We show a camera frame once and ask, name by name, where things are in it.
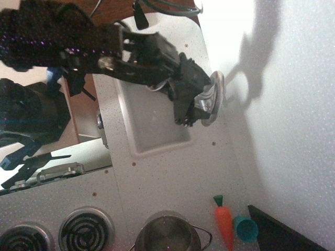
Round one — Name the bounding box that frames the black board corner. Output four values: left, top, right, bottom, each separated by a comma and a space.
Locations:
248, 205, 326, 251

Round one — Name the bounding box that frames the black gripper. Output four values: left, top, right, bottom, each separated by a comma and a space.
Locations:
98, 26, 210, 127

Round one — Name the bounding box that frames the yellow-green cup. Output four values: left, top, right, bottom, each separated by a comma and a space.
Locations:
146, 81, 167, 92

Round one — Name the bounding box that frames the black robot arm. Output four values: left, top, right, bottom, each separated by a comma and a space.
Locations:
1, 1, 211, 126

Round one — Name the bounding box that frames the silver curved faucet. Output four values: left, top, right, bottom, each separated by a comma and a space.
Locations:
194, 71, 225, 127

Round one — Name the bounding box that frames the grey toy sink basin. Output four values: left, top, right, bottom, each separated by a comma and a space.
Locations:
115, 79, 193, 157

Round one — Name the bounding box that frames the teal plastic cup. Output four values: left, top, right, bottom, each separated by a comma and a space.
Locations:
233, 216, 259, 243

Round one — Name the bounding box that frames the orange toy carrot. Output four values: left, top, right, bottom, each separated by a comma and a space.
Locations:
213, 195, 233, 251

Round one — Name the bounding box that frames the silver metal pot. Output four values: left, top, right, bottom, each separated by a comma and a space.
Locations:
129, 215, 213, 251

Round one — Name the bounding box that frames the black bag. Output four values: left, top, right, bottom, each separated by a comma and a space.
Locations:
1, 78, 71, 146

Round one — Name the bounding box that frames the lower blue black clamp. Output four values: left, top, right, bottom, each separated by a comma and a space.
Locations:
1, 143, 71, 189

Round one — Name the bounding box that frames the upper blue black clamp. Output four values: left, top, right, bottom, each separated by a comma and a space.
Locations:
46, 67, 96, 101

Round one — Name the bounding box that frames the silver cabinet knob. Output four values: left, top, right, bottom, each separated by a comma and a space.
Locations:
97, 113, 104, 130

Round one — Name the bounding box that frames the black stove burner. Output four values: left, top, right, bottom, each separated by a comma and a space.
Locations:
58, 207, 116, 250
1, 222, 55, 251

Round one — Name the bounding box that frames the left black stove burner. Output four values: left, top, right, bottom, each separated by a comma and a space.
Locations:
1, 222, 55, 251

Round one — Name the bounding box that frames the grey oven door handle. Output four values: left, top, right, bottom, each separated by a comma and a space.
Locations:
36, 162, 85, 184

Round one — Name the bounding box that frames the right black stove burner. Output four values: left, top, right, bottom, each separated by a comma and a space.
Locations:
58, 207, 116, 250

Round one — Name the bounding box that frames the blue black clamp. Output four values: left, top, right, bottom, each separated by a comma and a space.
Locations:
1, 143, 71, 189
46, 67, 96, 101

